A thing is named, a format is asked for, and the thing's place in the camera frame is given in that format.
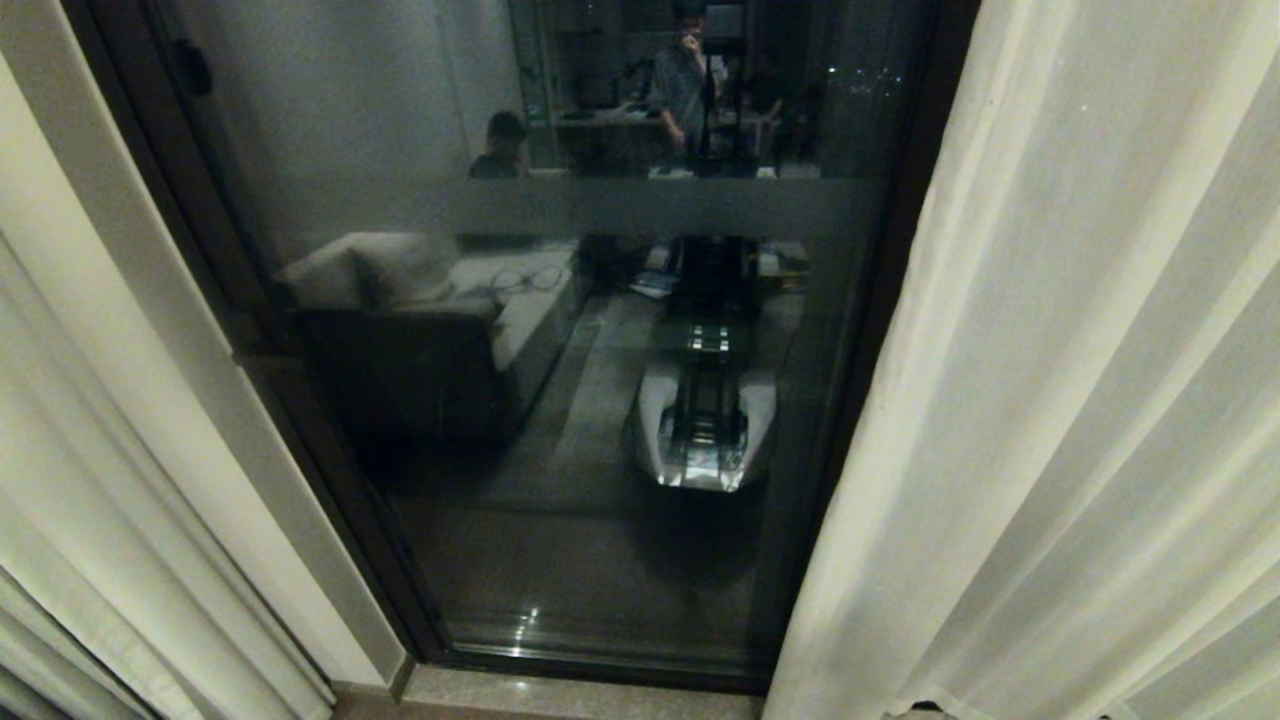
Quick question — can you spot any white sheer curtain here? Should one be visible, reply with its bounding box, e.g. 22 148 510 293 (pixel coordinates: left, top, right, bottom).
0 50 336 720
762 0 1280 720

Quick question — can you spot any dark framed glass balcony door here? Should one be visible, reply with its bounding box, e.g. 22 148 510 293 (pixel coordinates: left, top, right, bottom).
62 0 983 695

